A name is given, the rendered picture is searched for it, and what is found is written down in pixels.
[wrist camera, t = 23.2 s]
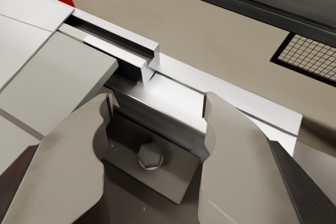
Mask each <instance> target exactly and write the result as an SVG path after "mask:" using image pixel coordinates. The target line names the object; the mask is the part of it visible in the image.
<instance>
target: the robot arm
mask: <svg viewBox="0 0 336 224"><path fill-rule="evenodd" d="M201 118H204V120H205V121H206V123H207V125H206V133H205V140H204V145H205V147H206V148H207V150H208V152H209V154H210V156H209V157H208V158H207V159H206V160H205V161H204V163H203V167H202V174H201V182H200V189H199V201H198V220H199V222H200V224H336V206H335V204H334V203H333V202H332V201H331V200H330V199H329V198H328V196H327V195H326V194H325V193H324V192H323V191H322V190H321V189H320V188H319V186H318V185H317V184H316V183H315V182H314V181H313V180H312V179H311V177H310V176H309V175H308V174H307V173H306V172H305V171H304V170H303V168H302V167H301V166H300V165H299V164H298V163H297V162H296V161H295V160H294V158H293V157H292V156H291V155H290V154H289V153H288V152H287V151H286V149H285V148H284V147H283V146H282V145H281V144H280V143H279V142H278V141H277V140H270V139H269V138H268V137H267V136H266V134H265V133H264V132H263V131H262V130H261V129H260V128H259V127H258V126H257V125H256V124H255V123H254V122H253V121H252V120H251V119H249V118H248V117H247V116H246V115H245V114H243V113H242V112H241V111H239V110H238V109H237V108H235V107H234V106H232V105H231V104H230V103H228V102H227V101H225V100H224V99H223V98H221V97H220V96H218V95H217V94H216V93H214V92H211V91H208V92H204V95H203V105H202V117H201ZM111 120H113V98H112V94H111V93H101V94H98V95H97V96H95V97H94V98H93V99H91V100H90V101H88V102H87V103H85V104H84V105H83V106H81V107H80V108H78V109H77V110H75V111H74V112H73V113H71V114H70V115H68V116H67V117H66V118H64V119H63V120H62V121H61V122H59V123H58V124H57V125H56V126H55V127H54V128H53V129H52V130H51V131H50V132H49V133H48V134H47V135H46V136H45V137H44V138H43V139H42V140H41V141H40V142H39V144H36V145H29V146H28V147H27V148H26V149H25V150H24V151H23V152H22V153H21V154H20V155H19V156H18V157H17V158H16V159H15V160H14V161H13V162H12V163H11V165H10V166H9V167H8V168H7V169H6V170H5V171H4V172H3V173H2V174H1V175H0V224H110V221H111V192H110V188H109V184H108V180H107V176H106V172H105V168H104V165H103V163H102V162H101V160H102V157H103V155H104V153H105V151H106V150H107V149H108V147H109V142H108V138H107V133H106V127H107V125H108V124H109V122H110V121H111Z"/></svg>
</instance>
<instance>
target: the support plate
mask: <svg viewBox="0 0 336 224"><path fill-rule="evenodd" d="M52 33H53V32H52ZM118 67H119V64H118V61H117V59H115V58H113V57H111V56H109V55H107V54H105V53H103V52H101V51H98V50H96V49H94V48H92V47H90V46H88V45H86V44H84V43H81V42H79V41H77V40H75V39H73V38H71V37H69V36H67V35H64V34H62V33H60V32H58V31H55V32H54V33H53V34H52V35H51V36H50V38H49V39H48V40H47V41H46V42H45V43H44V44H43V45H42V46H41V47H40V48H39V50H38V51H37V52H36V53H35V54H34V55H33V56H32V57H31V58H30V59H29V60H28V62H27V63H26V64H25V65H24V66H23V67H22V68H21V69H20V70H19V71H18V72H17V74H16V75H15V76H14V77H13V78H12V79H11V80H10V81H9V82H8V83H7V84H6V85H5V87H4V88H3V89H2V90H1V91H0V108H1V109H3V110H4V111H6V112H7V113H9V114H11V115H12V116H14V117H15V118H17V119H18V120H20V121H22V122H23V123H25V124H26V125H28V126H30V127H31V128H33V129H34V130H36V131H38V132H39V133H41V134H42V135H44V136H46V135H47V134H48V133H49V132H50V131H51V130H52V129H53V128H54V127H55V126H56V125H57V124H58V123H60V122H61V121H62V120H63V119H65V118H66V117H67V116H69V115H70V114H71V113H73V112H74V111H76V110H77V109H79V108H80V107H81V106H83V105H84V104H86V103H87V102H89V101H90V100H91V99H92V98H93V97H94V96H95V94H96V93H97V92H98V91H99V90H100V88H101V87H102V86H103V85H104V84H105V82H106V81H107V80H108V79H109V78H110V76H111V75H112V74H113V73H114V71H115V70H116V69H117V68H118ZM39 143H40V140H38V139H36V138H35V137H33V136H32V135H30V134H29V133H27V132H25V131H24V130H22V129H21V128H19V127H18V126H16V125H15V124H13V123H11V122H10V121H8V120H7V119H5V118H4V117H2V116H1V115H0V175H1V174H2V173H3V172H4V171H5V170H6V169H7V168H8V167H9V166H10V165H11V164H12V162H13V161H14V160H15V159H16V158H17V157H18V156H19V155H20V154H21V153H22V152H23V151H24V150H25V149H26V148H27V147H28V146H32V145H38V144H39Z"/></svg>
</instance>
